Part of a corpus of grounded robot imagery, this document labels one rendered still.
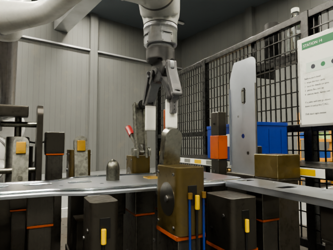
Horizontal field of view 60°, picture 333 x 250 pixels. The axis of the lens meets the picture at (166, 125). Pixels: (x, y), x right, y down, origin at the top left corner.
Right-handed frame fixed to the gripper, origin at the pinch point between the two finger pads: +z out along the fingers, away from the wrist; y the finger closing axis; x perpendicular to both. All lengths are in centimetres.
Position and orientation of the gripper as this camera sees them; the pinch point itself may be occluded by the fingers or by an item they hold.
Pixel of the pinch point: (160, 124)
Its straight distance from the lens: 75.4
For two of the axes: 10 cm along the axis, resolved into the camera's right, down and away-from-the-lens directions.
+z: 0.0, 10.0, -0.7
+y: 4.4, -0.6, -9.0
